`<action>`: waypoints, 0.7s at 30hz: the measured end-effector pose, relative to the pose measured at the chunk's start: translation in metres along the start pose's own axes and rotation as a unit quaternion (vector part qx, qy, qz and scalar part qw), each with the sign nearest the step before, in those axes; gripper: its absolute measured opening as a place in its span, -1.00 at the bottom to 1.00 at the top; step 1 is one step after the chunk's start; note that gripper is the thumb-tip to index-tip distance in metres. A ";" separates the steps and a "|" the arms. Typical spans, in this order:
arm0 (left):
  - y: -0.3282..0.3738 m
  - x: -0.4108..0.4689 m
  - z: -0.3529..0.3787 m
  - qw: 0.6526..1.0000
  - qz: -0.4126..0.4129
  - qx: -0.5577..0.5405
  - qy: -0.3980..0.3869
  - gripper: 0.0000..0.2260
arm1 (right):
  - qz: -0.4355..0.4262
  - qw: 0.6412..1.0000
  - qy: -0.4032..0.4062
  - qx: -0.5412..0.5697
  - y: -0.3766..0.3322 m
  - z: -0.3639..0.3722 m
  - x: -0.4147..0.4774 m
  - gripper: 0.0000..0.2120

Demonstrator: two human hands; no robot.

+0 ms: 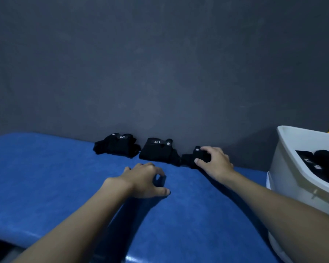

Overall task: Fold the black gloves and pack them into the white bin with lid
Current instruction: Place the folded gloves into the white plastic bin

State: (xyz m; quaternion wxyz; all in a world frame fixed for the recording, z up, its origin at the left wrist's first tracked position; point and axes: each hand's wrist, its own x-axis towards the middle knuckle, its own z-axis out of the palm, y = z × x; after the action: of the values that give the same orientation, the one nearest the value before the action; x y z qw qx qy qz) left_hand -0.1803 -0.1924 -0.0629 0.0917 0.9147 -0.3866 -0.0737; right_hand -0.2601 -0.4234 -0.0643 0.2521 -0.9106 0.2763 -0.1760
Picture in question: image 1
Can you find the person's left hand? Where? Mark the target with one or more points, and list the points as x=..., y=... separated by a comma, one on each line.
x=142, y=180

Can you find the person's right hand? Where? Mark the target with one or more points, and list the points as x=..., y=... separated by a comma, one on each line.
x=219, y=164

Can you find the white storage box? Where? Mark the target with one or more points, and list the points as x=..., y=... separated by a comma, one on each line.
x=288, y=172

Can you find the white plastic lid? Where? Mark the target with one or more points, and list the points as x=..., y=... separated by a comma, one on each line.
x=275, y=249

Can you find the person's right forearm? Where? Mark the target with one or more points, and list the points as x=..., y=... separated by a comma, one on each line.
x=285, y=216

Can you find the person's left forearm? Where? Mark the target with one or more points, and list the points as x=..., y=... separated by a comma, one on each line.
x=71, y=232

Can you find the blue padded bench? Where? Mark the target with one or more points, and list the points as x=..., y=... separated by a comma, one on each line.
x=44, y=175

